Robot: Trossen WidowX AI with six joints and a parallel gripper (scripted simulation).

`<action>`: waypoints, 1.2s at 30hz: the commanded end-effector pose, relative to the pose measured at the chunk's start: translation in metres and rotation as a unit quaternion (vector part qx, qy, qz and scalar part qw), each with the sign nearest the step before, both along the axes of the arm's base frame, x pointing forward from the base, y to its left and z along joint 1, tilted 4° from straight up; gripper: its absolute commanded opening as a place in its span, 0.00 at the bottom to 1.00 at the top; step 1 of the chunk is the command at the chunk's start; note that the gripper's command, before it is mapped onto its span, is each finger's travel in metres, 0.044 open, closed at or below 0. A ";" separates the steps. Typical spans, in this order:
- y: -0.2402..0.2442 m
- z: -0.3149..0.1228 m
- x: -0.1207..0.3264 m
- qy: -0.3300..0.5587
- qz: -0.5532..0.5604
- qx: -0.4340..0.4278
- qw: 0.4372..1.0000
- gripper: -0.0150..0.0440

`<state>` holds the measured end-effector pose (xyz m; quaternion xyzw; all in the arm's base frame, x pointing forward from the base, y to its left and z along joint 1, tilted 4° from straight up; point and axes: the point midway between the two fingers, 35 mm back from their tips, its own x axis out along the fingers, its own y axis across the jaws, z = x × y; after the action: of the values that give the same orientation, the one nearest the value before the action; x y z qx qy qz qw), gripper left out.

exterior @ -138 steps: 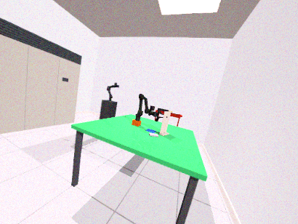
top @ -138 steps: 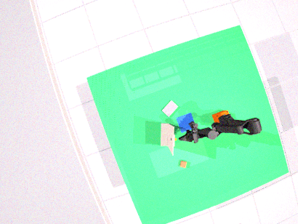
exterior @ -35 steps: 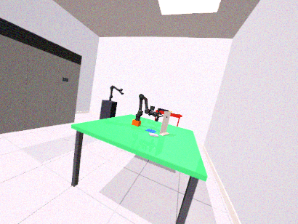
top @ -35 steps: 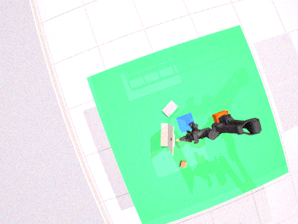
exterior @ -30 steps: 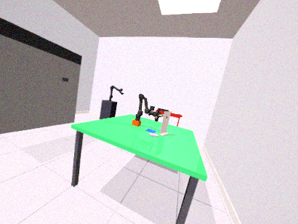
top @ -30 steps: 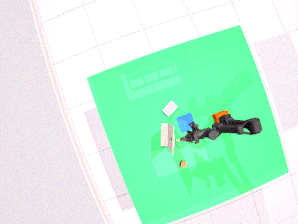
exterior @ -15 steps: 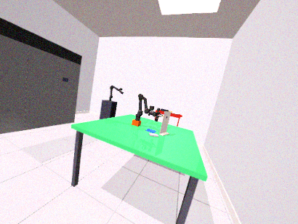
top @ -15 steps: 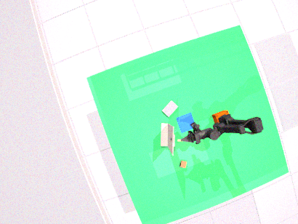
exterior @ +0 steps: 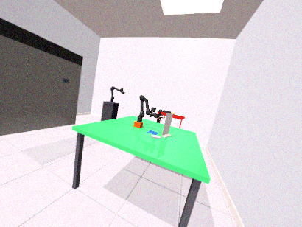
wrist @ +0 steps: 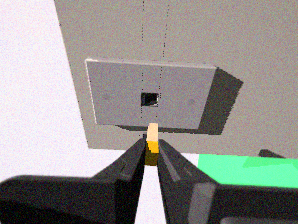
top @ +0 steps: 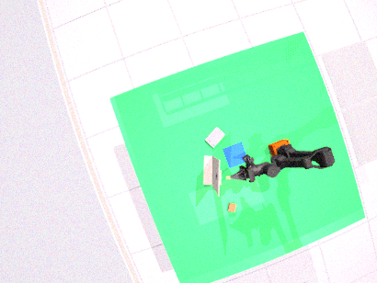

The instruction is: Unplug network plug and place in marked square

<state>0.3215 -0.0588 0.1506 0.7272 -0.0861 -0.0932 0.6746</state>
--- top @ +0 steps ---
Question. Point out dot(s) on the blue square mat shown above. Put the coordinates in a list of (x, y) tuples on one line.
[(234, 154)]

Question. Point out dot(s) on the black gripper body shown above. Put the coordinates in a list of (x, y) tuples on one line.
[(252, 172)]

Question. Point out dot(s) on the grey panel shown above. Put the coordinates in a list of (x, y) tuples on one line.
[(212, 175)]

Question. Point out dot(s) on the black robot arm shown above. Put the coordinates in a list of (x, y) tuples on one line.
[(288, 157)]

